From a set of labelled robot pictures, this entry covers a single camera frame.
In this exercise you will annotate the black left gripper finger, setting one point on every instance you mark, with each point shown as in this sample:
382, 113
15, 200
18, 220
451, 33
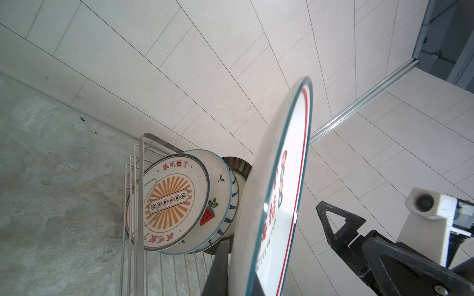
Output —
217, 281

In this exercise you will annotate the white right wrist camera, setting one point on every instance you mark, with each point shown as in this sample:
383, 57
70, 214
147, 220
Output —
437, 225

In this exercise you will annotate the white watermelon pattern plate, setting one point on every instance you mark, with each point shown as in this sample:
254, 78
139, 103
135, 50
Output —
217, 207

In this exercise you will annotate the metal wire dish rack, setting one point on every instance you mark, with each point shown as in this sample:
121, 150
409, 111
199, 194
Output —
134, 258

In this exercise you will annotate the white plate orange sunburst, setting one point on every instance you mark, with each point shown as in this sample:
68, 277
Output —
176, 189

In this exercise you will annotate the white blue striped plate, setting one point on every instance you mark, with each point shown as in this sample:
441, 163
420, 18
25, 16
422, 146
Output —
227, 228

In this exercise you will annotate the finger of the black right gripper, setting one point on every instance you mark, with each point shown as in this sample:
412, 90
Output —
394, 271
347, 242

